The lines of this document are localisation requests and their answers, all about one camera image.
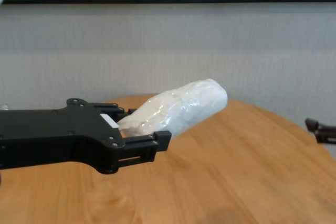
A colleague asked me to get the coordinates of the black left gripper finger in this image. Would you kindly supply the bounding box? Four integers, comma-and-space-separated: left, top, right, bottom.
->
115, 130, 173, 170

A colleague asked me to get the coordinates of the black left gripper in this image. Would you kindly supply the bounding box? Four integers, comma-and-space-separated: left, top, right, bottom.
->
0, 98, 138, 175

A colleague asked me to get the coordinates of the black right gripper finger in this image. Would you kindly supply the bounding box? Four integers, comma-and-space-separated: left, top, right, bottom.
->
304, 118, 336, 144

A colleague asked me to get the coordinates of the white plastic-wrapped sandbag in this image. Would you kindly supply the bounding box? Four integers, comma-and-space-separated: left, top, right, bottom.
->
117, 78, 228, 139

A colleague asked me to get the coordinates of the black horizontal wall rail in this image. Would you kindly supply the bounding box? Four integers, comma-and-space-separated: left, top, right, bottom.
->
2, 0, 336, 5

